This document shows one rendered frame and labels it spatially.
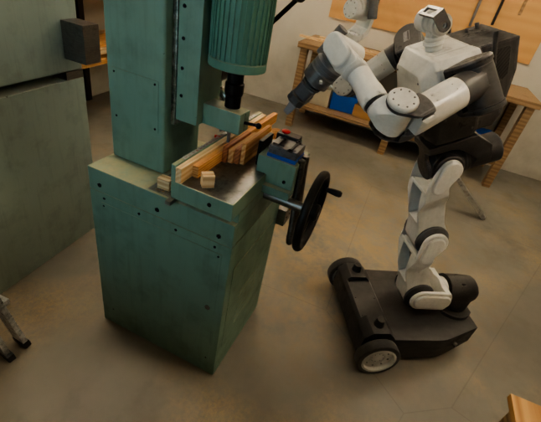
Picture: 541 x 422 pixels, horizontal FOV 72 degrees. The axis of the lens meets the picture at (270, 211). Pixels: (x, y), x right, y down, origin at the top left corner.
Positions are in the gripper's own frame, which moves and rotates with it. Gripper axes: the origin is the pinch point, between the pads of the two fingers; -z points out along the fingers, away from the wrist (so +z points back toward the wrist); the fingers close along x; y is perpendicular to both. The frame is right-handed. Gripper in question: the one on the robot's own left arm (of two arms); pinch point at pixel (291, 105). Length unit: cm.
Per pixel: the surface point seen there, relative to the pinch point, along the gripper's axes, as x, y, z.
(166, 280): -30, -12, -71
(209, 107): -11.3, 17.8, -15.6
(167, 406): -49, -47, -101
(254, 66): -12.0, 14.2, 5.3
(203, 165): -25.0, 5.3, -23.0
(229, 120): -11.3, 10.3, -13.5
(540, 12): 330, -76, 86
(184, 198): -33.5, 1.9, -29.9
